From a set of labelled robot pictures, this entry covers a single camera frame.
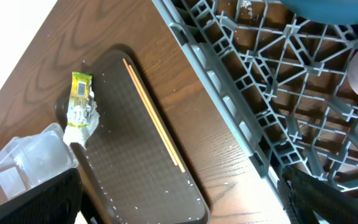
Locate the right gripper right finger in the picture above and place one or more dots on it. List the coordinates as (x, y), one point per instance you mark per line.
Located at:
(305, 198)

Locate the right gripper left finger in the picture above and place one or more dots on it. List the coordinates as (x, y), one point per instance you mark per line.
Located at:
(57, 200)

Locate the brown serving tray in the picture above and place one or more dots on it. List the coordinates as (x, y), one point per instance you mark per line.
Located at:
(125, 159)

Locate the dark blue plate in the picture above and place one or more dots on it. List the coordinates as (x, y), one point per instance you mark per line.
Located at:
(338, 12)

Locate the grey dishwasher rack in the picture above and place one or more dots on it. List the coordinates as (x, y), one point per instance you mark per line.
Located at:
(279, 81)

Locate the clear plastic bin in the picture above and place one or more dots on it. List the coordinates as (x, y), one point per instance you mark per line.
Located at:
(32, 160)

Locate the crumpled white green wrapper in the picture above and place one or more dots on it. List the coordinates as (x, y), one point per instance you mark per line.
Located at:
(82, 115)

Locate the wooden chopstick right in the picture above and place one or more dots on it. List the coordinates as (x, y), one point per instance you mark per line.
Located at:
(163, 134)

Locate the wooden chopstick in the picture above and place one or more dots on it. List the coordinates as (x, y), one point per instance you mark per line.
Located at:
(148, 112)
(163, 134)

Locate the wooden chopstick left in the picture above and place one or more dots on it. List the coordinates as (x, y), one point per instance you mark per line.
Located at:
(148, 112)

